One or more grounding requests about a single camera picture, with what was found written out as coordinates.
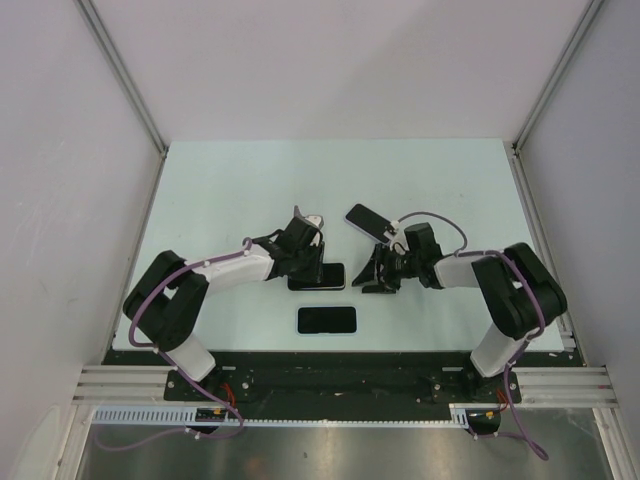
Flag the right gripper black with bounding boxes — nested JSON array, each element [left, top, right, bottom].
[[352, 242, 422, 294]]

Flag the black phone case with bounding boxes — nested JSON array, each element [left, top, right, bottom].
[[287, 262, 348, 293]]

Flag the purple phone case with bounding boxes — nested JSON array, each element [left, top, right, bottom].
[[344, 203, 394, 246]]

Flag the blue-edged black phone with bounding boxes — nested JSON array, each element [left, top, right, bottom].
[[298, 306, 358, 335]]

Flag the light blue phone case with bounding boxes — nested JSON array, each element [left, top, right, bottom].
[[296, 305, 360, 337]]

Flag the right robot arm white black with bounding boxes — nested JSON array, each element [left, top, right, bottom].
[[352, 222, 568, 401]]

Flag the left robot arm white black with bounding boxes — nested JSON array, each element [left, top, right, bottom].
[[123, 212, 325, 400]]

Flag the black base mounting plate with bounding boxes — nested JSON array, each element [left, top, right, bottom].
[[103, 350, 584, 422]]

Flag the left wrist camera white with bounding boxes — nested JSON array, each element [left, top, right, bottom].
[[293, 205, 324, 247]]

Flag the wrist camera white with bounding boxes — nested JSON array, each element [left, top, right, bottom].
[[293, 205, 324, 247], [385, 220, 409, 255]]

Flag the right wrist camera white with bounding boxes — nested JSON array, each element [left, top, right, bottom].
[[385, 220, 409, 255]]

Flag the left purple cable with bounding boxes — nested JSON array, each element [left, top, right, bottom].
[[94, 237, 246, 454]]

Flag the purple cable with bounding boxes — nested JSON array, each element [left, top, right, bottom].
[[94, 237, 246, 454], [394, 211, 549, 461]]

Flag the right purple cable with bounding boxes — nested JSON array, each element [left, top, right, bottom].
[[394, 211, 549, 461]]

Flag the grey slotted cable duct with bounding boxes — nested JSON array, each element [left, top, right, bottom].
[[92, 403, 474, 427]]

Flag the right side aluminium rail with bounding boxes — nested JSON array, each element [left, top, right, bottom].
[[504, 142, 578, 351]]

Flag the left aluminium frame post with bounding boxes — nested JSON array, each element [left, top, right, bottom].
[[74, 0, 169, 156]]

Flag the aluminium frame post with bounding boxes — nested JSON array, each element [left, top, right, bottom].
[[74, 0, 169, 156], [511, 0, 608, 152]]

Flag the right aluminium frame post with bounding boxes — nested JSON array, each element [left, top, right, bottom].
[[511, 0, 608, 152]]

